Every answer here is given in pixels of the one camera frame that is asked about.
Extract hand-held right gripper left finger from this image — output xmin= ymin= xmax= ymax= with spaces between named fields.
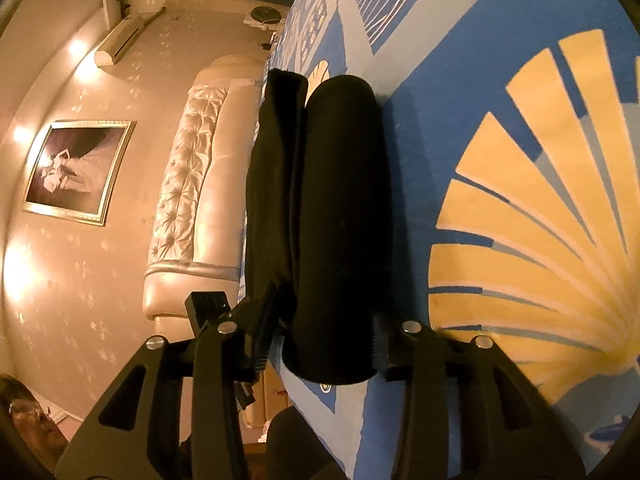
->
xmin=55 ymin=300 xmax=276 ymax=480

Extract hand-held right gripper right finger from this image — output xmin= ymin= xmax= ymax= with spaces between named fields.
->
xmin=375 ymin=320 xmax=586 ymax=480

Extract black pants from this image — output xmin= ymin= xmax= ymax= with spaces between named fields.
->
xmin=244 ymin=67 xmax=392 ymax=386

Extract tufted cream headboard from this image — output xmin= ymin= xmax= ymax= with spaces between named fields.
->
xmin=142 ymin=54 xmax=268 ymax=336

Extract person's head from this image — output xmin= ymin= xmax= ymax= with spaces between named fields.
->
xmin=0 ymin=374 xmax=68 ymax=473

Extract blue printed blanket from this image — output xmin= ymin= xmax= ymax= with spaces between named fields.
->
xmin=240 ymin=0 xmax=640 ymax=480

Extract white air conditioner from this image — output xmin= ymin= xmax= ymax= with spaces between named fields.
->
xmin=94 ymin=14 xmax=151 ymax=68

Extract round white fan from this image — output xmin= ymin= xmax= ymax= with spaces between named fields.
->
xmin=243 ymin=5 xmax=287 ymax=29

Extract gold-framed wall picture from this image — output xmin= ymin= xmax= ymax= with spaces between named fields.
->
xmin=22 ymin=120 xmax=137 ymax=227

